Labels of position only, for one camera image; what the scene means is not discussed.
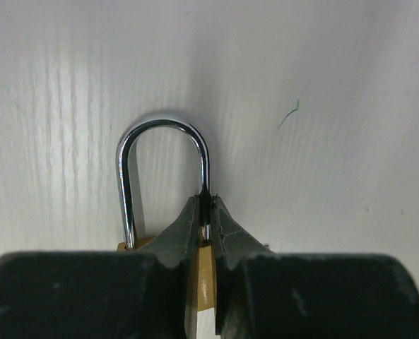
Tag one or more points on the brass padlock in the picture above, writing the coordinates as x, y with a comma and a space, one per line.
128, 141

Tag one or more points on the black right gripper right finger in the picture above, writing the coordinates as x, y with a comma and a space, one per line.
263, 294

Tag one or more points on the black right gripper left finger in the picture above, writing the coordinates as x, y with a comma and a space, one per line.
145, 293

